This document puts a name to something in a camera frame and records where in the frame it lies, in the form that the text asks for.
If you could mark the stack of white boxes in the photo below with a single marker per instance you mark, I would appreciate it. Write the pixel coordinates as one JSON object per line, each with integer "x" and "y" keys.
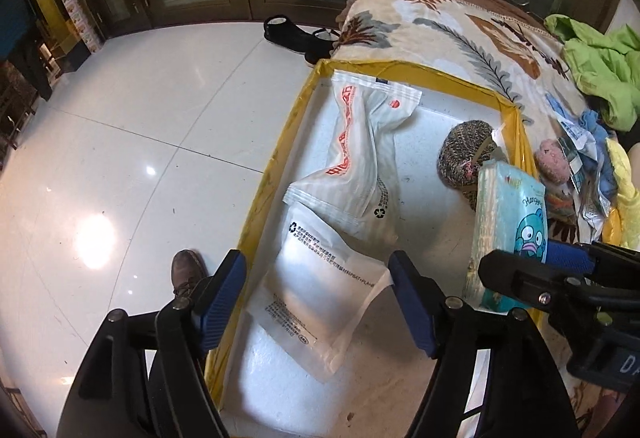
{"x": 77, "y": 13}

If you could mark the black shoe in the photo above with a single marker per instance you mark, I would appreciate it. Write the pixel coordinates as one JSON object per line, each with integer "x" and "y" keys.
{"x": 280, "y": 33}
{"x": 320, "y": 48}

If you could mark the clear plastic packet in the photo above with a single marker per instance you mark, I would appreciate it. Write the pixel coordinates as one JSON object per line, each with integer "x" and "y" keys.
{"x": 592, "y": 198}

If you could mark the green jacket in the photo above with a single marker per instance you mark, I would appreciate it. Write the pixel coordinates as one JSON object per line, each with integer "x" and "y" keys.
{"x": 600, "y": 63}

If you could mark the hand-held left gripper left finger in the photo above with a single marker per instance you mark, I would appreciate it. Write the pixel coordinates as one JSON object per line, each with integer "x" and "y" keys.
{"x": 225, "y": 298}

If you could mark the pink fluffy cloth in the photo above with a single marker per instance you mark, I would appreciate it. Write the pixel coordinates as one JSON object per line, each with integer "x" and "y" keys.
{"x": 552, "y": 163}

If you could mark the yellow-edged white foam box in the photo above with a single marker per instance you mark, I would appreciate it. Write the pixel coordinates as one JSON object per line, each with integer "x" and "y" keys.
{"x": 430, "y": 133}

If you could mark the person's brown shoe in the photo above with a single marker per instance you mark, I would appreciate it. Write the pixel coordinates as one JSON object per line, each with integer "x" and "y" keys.
{"x": 187, "y": 273}

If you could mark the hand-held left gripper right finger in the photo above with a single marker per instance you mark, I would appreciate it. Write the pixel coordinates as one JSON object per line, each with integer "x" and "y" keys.
{"x": 410, "y": 303}

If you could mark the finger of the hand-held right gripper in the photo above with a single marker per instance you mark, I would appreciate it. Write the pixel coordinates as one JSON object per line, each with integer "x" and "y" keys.
{"x": 515, "y": 275}
{"x": 570, "y": 254}

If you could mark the white packet blue print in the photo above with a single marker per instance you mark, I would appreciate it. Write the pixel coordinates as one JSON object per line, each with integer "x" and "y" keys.
{"x": 570, "y": 128}

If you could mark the yellow cloth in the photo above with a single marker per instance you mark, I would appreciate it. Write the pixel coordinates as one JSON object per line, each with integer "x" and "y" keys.
{"x": 625, "y": 168}

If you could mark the small blue sock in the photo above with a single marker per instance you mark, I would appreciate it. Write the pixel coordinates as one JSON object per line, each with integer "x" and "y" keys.
{"x": 592, "y": 120}

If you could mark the blue terry sock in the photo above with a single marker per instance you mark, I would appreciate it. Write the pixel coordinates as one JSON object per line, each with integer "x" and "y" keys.
{"x": 607, "y": 168}

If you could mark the leaf printed blanket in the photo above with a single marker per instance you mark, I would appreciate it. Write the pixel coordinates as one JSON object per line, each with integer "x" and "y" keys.
{"x": 450, "y": 33}

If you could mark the white plastic package black print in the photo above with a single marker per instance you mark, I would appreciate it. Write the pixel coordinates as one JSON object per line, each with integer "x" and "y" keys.
{"x": 310, "y": 288}

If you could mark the cartoon print tissue pack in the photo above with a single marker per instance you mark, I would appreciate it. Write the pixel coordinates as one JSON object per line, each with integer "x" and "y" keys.
{"x": 500, "y": 208}

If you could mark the white plastic package red print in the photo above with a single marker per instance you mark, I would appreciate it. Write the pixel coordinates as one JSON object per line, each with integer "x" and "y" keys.
{"x": 350, "y": 153}

